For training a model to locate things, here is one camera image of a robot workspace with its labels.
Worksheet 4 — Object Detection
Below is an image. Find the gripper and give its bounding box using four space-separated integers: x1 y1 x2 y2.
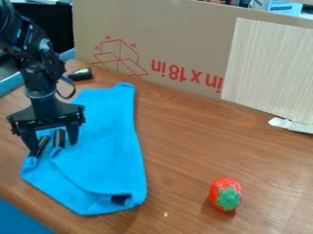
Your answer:
5 90 87 156

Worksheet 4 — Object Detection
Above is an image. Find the blue cloth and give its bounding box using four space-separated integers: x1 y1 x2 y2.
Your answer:
19 81 149 217

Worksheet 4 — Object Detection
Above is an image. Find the small black device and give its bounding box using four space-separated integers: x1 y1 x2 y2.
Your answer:
66 67 94 82

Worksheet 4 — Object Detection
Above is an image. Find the cardboard box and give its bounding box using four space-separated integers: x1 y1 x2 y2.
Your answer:
70 0 313 101

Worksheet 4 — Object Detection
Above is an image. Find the red toy strawberry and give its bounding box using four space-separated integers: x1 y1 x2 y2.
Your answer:
206 176 245 213

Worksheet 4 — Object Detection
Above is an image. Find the light wooden board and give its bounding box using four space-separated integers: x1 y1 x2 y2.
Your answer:
220 16 313 126

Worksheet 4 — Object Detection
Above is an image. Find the white paper piece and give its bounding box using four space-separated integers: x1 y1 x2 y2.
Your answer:
266 116 313 135

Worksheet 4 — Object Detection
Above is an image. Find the white box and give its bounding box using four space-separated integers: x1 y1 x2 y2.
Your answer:
248 0 306 17

